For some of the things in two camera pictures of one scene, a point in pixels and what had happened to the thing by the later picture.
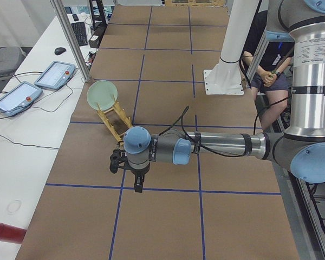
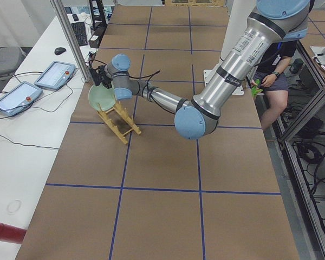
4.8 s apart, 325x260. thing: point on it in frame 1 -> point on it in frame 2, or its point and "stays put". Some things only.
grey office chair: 5,62 stays put
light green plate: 101,92 stays put
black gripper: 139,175 -> 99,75
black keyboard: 79,30 stays put
